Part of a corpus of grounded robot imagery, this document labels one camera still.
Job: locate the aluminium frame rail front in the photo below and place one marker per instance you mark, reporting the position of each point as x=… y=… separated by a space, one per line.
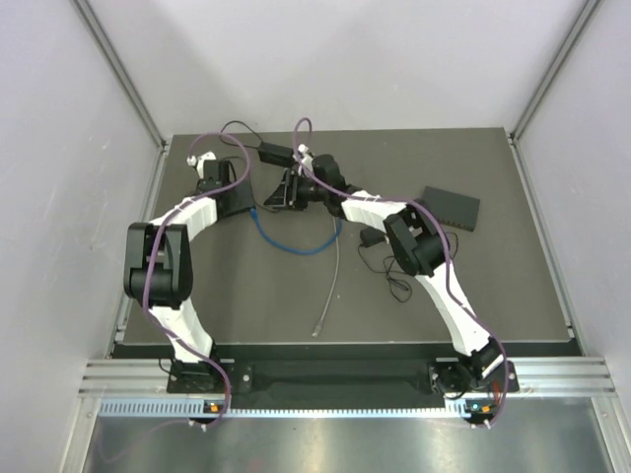
x=543 y=377

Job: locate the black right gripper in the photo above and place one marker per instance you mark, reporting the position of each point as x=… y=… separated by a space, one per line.
x=285 y=194

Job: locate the black network switch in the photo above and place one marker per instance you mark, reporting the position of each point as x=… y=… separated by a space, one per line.
x=238 y=199
x=452 y=209

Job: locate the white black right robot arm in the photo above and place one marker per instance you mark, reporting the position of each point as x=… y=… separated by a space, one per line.
x=419 y=246

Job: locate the black power adapter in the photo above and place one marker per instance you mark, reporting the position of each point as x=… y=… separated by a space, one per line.
x=276 y=155
x=370 y=237

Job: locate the aluminium right corner post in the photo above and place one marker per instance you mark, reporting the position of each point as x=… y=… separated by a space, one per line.
x=552 y=71

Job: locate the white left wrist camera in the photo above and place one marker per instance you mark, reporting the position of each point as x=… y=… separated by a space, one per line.
x=202 y=164

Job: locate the aluminium left corner post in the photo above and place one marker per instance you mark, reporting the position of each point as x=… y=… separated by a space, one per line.
x=97 y=31

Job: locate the grey slotted cable duct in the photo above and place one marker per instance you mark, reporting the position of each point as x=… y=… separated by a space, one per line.
x=200 y=408

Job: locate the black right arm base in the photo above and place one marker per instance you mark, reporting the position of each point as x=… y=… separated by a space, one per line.
x=452 y=378

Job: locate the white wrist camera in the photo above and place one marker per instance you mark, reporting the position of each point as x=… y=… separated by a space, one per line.
x=202 y=164
x=304 y=158

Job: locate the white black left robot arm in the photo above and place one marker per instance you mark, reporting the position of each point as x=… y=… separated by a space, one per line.
x=158 y=272

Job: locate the aluminium corner post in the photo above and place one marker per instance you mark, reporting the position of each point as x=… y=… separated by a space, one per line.
x=97 y=31
x=552 y=71

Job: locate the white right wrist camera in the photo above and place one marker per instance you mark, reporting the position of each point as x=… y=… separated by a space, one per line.
x=304 y=158

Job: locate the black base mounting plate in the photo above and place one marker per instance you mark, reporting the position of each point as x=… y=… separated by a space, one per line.
x=247 y=376

